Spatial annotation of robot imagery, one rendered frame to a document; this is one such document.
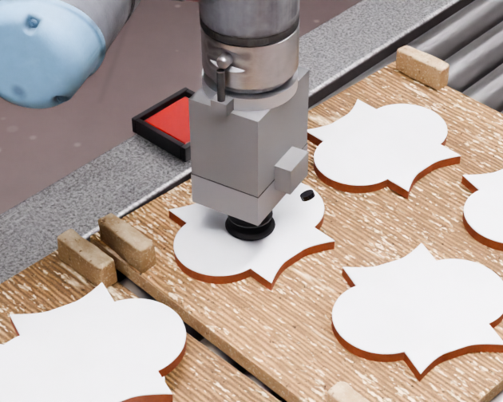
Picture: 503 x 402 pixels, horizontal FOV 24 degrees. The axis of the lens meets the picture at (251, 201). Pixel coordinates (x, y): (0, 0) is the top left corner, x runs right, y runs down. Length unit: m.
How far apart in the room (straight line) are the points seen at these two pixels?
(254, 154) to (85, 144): 1.82
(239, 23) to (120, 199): 0.30
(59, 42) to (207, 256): 0.31
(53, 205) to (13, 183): 1.53
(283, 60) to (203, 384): 0.25
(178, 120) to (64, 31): 0.45
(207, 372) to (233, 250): 0.13
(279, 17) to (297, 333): 0.25
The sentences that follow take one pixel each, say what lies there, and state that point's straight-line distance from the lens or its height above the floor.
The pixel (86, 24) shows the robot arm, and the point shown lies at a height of 1.22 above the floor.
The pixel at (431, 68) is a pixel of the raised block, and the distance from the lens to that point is 1.19.
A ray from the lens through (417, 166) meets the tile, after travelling 1.08.
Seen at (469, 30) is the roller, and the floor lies 0.91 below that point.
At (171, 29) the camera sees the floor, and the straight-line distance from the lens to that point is 3.11.
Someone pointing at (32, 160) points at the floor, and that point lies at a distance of 2.68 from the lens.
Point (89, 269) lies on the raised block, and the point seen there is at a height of 0.95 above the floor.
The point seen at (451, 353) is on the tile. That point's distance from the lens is 0.91.
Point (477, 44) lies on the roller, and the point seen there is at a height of 0.92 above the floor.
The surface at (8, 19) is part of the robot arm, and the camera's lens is 0.73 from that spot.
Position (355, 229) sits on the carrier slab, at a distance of 1.02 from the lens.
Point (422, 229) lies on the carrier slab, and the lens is 1.03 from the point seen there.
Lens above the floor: 1.60
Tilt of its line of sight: 39 degrees down
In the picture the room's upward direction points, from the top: straight up
